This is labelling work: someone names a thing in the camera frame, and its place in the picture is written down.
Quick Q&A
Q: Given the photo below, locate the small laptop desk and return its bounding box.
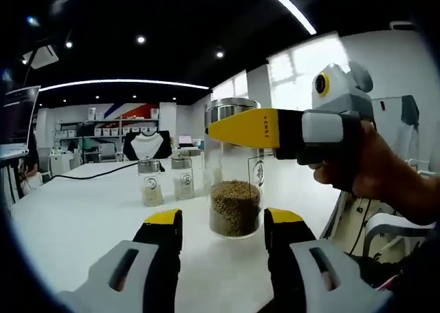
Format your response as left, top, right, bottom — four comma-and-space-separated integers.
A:
0, 153, 35, 204

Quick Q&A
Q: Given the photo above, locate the person's right hand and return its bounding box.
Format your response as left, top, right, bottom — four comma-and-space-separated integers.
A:
307, 119, 428, 211

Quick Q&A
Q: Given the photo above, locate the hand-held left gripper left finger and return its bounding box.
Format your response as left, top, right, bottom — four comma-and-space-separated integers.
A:
56, 208, 184, 313

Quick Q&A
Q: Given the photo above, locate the large bright window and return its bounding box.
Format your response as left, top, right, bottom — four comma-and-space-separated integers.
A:
266, 30, 351, 111

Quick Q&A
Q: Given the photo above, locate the white office chair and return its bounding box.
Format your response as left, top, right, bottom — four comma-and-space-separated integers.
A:
322, 188, 436, 259

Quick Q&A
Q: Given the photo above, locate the curved linear ceiling light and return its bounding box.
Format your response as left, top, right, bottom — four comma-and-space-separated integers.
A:
38, 78, 210, 93

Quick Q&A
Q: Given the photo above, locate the ceiling air conditioner unit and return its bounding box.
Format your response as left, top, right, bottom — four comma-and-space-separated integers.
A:
22, 43, 60, 70

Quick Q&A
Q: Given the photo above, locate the straight linear ceiling light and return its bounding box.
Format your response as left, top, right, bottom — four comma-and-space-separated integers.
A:
256, 0, 318, 36

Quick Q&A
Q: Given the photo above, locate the white low cabinet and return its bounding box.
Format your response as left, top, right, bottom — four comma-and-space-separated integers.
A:
49, 153, 83, 171

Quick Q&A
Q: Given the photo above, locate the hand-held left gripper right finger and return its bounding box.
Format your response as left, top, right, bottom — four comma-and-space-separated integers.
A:
263, 207, 393, 313

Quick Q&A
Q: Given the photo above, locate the short white-filled seasoning bottle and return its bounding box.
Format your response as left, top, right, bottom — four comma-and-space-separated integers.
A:
170, 156, 196, 201

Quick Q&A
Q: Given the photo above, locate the person's dark clothing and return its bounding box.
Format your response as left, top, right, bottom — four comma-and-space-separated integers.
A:
353, 239, 440, 293

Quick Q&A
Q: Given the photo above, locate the tall brown-filled seasoning bottle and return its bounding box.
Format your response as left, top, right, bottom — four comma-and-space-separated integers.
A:
203, 98, 265, 239

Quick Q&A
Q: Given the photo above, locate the short beige-filled seasoning bottle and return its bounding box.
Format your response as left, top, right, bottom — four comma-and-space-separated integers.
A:
137, 158, 165, 207

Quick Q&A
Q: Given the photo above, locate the grey storage shelf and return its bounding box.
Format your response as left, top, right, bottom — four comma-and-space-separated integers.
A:
54, 118, 161, 152

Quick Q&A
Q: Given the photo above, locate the row of white storage boxes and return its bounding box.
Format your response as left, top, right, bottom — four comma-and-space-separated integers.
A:
94, 127, 160, 137

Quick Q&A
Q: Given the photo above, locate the silver laptop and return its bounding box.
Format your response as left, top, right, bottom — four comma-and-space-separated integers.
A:
0, 85, 41, 155

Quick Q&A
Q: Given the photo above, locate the grey office chair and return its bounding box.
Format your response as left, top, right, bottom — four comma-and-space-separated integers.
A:
98, 143, 118, 162

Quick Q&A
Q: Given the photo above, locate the whiteboard panel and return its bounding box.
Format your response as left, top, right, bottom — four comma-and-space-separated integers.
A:
371, 95, 421, 171

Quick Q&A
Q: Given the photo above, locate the dark hanging garment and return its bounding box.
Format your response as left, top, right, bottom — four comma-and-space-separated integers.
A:
400, 95, 421, 130

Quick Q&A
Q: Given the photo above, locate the group of ceiling spotlights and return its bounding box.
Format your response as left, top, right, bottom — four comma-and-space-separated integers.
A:
27, 0, 384, 102

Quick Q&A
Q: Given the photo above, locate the black power cable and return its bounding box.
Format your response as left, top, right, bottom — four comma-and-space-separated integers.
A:
51, 163, 139, 180

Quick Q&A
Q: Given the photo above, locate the narrow bright window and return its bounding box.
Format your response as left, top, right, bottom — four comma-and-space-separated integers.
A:
210, 70, 249, 102

